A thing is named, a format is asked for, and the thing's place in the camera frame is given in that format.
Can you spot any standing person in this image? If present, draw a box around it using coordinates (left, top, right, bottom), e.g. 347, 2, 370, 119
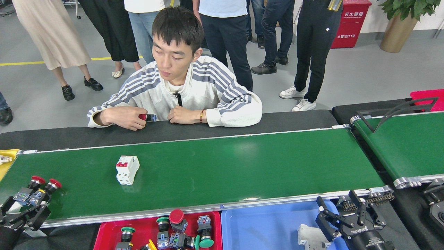
78, 0, 143, 79
193, 0, 254, 92
124, 0, 167, 65
279, 0, 344, 112
12, 0, 104, 101
246, 0, 266, 49
251, 0, 303, 75
0, 91, 14, 126

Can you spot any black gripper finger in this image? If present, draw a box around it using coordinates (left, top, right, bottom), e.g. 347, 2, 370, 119
0, 197, 17, 226
315, 196, 349, 242
348, 190, 387, 231
16, 202, 51, 232

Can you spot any red fire extinguisher box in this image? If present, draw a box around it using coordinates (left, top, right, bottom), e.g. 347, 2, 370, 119
331, 0, 372, 49

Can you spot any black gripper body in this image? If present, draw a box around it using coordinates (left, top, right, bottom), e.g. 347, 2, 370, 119
0, 222, 25, 250
342, 224, 396, 250

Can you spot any white circuit breaker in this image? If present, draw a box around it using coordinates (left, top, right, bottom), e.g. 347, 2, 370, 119
298, 224, 330, 250
116, 155, 140, 185

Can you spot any seated person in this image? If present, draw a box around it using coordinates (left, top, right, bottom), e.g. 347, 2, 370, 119
87, 6, 263, 131

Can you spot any long green conveyor belt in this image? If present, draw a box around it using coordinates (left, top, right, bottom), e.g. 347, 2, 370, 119
0, 124, 395, 228

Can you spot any person's right hand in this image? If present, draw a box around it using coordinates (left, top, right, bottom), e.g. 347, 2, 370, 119
101, 106, 148, 131

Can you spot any short green conveyor belt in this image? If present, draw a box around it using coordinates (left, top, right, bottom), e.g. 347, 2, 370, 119
350, 110, 444, 190

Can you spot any potted green plant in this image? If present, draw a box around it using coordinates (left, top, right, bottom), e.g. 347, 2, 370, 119
378, 0, 441, 53

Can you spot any person's left hand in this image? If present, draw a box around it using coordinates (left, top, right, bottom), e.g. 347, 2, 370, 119
167, 105, 202, 125

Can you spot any black drive chain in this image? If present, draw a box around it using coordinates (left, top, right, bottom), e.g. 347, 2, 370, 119
342, 193, 396, 210

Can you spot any black guide frame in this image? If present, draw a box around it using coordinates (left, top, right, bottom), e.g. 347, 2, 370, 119
357, 97, 439, 133

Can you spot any large green mushroom switch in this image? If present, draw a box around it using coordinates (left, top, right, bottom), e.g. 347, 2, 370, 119
197, 215, 215, 249

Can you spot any blue plastic tray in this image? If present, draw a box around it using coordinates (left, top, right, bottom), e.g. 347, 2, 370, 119
221, 200, 349, 250

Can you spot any large red mushroom switch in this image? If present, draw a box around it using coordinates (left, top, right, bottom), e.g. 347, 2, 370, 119
169, 209, 189, 234

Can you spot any yellow plastic tray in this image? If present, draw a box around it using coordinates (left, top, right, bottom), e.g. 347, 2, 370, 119
0, 149, 20, 181

